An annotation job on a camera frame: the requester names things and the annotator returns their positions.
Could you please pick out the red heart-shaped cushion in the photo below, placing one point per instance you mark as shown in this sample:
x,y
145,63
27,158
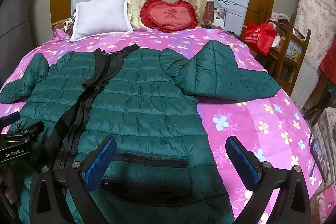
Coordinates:
x,y
168,17

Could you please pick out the white pillow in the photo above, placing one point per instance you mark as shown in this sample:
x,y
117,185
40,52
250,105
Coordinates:
x,y
100,17

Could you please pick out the pink floral bed cover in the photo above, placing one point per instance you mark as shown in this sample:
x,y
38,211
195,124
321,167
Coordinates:
x,y
272,128

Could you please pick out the brown floral pillow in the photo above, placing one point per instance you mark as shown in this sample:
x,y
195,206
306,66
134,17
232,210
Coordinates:
x,y
66,25

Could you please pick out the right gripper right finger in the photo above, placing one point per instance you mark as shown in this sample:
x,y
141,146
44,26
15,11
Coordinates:
x,y
261,178

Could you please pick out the person's left hand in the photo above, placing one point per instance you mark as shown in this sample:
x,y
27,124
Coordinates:
x,y
8,179

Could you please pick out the dark green puffer jacket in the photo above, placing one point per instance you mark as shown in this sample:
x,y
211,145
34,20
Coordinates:
x,y
164,170

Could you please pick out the red shopping bag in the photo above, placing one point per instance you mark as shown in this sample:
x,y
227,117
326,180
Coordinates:
x,y
259,38

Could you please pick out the pink floral curtain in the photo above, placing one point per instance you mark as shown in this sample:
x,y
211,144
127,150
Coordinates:
x,y
317,16

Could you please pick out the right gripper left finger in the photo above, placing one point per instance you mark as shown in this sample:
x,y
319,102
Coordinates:
x,y
49,203

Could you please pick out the wooden chair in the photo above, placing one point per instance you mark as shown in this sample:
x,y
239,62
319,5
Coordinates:
x,y
286,60

